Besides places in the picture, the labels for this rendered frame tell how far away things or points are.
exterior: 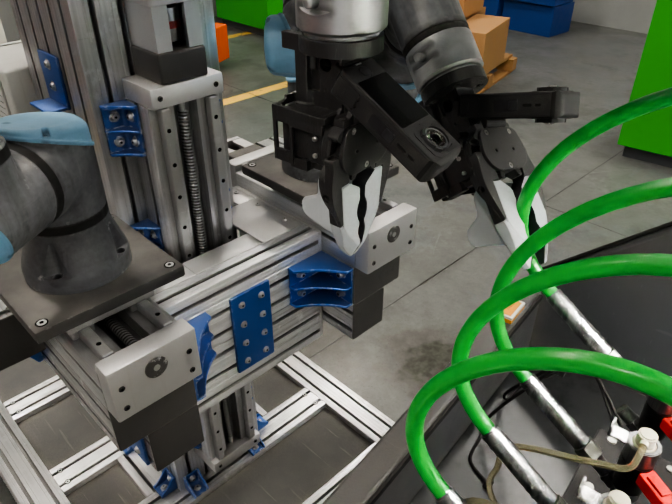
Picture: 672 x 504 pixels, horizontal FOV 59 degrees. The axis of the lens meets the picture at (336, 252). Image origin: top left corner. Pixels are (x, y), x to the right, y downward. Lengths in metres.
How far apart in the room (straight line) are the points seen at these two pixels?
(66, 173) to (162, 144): 0.24
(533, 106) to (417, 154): 0.16
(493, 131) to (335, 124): 0.19
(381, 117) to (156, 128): 0.59
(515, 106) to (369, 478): 0.44
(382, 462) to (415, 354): 1.55
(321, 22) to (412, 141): 0.11
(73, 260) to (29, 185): 0.15
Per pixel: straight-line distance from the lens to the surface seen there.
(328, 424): 1.76
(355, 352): 2.27
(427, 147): 0.48
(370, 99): 0.49
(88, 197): 0.87
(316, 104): 0.54
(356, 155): 0.52
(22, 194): 0.78
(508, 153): 0.64
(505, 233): 0.61
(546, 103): 0.60
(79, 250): 0.89
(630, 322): 1.03
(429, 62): 0.65
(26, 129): 0.83
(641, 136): 4.06
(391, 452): 0.76
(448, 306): 2.52
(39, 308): 0.90
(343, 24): 0.48
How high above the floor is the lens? 1.55
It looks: 33 degrees down
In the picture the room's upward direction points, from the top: straight up
